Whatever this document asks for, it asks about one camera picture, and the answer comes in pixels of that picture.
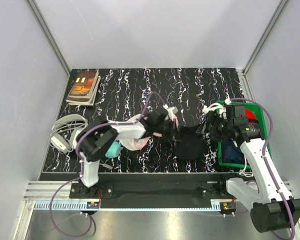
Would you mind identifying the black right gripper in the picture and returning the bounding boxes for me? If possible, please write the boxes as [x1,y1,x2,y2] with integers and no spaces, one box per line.
[195,110,234,144]

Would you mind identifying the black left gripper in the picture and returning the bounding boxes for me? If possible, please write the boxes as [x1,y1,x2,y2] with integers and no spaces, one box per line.
[154,118,182,141]

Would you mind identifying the black bra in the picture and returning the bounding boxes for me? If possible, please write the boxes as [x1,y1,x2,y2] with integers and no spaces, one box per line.
[173,126,209,161]

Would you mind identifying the white pink mesh laundry bag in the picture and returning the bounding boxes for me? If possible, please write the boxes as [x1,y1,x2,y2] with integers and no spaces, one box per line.
[119,117,180,151]

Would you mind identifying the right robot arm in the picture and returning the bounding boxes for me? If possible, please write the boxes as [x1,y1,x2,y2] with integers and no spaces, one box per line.
[203,103,300,236]

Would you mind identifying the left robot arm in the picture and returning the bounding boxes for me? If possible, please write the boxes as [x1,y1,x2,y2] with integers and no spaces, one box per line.
[75,107,178,198]

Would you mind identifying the blue garment in bin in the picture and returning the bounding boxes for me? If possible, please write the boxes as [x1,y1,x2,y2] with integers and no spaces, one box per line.
[221,140,245,165]

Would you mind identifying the teal cat-ear headphones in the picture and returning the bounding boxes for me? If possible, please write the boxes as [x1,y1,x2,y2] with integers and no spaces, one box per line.
[105,141,122,159]

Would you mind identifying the red garment in bin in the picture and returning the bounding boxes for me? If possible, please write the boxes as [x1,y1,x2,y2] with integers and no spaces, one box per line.
[245,108,259,124]

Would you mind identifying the green plastic bin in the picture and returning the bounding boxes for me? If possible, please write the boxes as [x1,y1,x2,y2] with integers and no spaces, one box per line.
[215,100,275,172]

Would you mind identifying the paperback book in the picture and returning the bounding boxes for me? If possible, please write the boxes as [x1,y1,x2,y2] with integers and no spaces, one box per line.
[65,69,101,106]

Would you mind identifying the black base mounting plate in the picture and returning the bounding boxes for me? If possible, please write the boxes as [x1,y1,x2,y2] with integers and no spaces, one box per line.
[69,172,238,211]

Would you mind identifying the white headphones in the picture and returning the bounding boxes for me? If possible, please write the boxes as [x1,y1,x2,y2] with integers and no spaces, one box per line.
[49,114,88,154]

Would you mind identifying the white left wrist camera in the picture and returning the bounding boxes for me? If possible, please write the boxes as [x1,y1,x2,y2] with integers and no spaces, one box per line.
[163,104,179,127]

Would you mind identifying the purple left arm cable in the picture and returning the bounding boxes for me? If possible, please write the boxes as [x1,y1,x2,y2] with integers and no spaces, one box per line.
[49,91,167,237]

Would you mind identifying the grey usb cable plug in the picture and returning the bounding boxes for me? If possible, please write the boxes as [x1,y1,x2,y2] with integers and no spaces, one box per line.
[100,163,113,169]

